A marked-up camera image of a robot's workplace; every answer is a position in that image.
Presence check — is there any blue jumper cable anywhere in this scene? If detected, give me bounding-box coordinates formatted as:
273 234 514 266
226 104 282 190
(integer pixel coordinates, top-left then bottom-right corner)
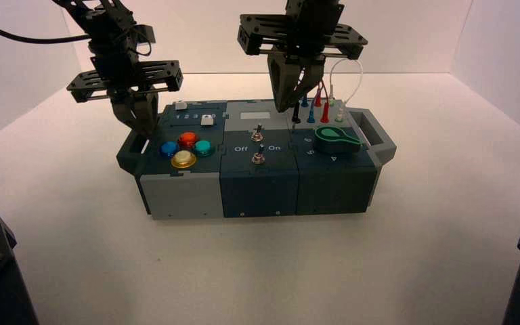
301 96 316 124

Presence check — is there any yellow round push button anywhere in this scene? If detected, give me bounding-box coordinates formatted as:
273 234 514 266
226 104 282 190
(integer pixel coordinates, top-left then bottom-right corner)
171 150 197 169

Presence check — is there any red jumper cable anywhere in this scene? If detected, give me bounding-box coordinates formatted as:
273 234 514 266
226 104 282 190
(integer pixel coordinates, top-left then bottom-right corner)
313 81 331 124

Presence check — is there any red round push button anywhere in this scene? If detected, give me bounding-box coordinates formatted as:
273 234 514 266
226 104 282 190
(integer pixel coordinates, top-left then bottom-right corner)
177 131 199 150

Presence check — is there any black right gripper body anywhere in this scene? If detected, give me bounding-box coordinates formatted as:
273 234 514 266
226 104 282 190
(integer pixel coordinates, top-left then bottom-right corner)
237 0 369 62

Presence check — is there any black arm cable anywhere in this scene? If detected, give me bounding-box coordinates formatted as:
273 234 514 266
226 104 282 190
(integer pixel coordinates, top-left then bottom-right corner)
0 11 93 45

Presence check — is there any grey and dark teal control box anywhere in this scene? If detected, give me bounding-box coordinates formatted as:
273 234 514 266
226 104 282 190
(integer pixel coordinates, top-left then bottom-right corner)
116 99 397 221

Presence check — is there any dark green rotary knob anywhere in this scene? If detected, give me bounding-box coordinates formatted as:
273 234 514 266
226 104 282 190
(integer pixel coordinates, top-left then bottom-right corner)
313 126 362 155

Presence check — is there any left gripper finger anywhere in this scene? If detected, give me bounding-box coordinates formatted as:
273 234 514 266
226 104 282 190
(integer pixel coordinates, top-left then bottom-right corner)
132 91 160 137
110 96 141 133

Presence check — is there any blue round push button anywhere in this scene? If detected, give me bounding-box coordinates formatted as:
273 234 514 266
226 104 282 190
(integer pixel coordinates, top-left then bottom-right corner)
158 141 181 158

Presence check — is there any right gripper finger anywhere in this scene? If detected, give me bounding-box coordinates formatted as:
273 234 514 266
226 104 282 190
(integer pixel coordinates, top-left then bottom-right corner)
299 56 327 102
267 53 308 114

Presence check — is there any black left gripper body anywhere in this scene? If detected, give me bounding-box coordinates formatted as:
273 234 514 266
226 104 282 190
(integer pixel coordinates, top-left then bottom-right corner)
66 38 183 104

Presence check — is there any white jumper cable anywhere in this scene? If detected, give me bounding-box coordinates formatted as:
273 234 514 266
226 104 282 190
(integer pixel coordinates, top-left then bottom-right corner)
328 58 364 123

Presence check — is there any black jumper cable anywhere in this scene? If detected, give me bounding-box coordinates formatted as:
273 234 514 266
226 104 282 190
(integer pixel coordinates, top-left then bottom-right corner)
290 100 302 132

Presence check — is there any teal round push button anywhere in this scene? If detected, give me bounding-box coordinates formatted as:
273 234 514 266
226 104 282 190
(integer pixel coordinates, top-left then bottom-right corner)
193 139 215 158

